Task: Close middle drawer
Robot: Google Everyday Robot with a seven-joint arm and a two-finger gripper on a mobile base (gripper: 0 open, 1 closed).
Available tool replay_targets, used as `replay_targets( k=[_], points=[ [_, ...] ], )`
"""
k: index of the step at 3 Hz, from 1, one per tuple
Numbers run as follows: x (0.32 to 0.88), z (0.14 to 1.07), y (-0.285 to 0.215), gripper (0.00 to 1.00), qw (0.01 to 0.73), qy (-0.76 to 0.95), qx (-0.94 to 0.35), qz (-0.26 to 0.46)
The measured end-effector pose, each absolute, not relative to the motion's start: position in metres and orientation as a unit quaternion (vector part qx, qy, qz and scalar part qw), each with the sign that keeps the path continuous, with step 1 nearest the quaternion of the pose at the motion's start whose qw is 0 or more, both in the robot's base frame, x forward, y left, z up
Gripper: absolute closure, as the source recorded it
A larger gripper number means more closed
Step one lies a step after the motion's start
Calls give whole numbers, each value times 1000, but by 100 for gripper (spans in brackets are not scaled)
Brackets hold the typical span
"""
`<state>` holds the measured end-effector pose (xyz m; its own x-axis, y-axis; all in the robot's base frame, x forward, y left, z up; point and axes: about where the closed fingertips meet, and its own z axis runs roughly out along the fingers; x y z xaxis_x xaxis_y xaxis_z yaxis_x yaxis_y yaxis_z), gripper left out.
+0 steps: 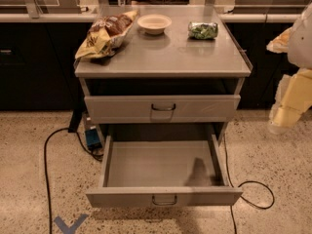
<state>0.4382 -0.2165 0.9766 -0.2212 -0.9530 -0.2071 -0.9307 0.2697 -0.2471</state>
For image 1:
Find blue tape floor marker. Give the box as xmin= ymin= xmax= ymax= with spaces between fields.
xmin=53 ymin=214 xmax=90 ymax=234

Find white paper bowl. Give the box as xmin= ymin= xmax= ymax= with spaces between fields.
xmin=137 ymin=15 xmax=172 ymax=35

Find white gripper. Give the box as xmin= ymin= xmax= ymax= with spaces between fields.
xmin=266 ymin=26 xmax=312 ymax=136

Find black counter cabinets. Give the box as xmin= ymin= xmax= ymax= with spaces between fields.
xmin=0 ymin=22 xmax=298 ymax=110

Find black cable left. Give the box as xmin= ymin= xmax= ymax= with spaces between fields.
xmin=43 ymin=127 xmax=104 ymax=234

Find grey drawer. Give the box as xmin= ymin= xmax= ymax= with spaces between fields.
xmin=85 ymin=95 xmax=240 ymax=124
xmin=87 ymin=135 xmax=242 ymax=208

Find black cable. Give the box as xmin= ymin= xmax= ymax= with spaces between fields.
xmin=43 ymin=127 xmax=104 ymax=234
xmin=222 ymin=134 xmax=276 ymax=234

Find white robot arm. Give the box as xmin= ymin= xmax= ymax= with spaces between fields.
xmin=266 ymin=4 xmax=312 ymax=135

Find blue power box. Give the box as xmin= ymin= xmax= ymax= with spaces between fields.
xmin=82 ymin=112 xmax=101 ymax=151

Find black cable right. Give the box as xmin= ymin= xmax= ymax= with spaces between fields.
xmin=222 ymin=134 xmax=276 ymax=234

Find yellow brown chip bag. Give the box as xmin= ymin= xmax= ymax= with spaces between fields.
xmin=75 ymin=10 xmax=137 ymax=59

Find grey top drawer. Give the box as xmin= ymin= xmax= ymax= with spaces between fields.
xmin=85 ymin=95 xmax=240 ymax=124

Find green snack bag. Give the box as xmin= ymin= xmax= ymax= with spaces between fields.
xmin=188 ymin=22 xmax=218 ymax=40

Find grey metal drawer cabinet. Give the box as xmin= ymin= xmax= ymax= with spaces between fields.
xmin=75 ymin=6 xmax=251 ymax=139

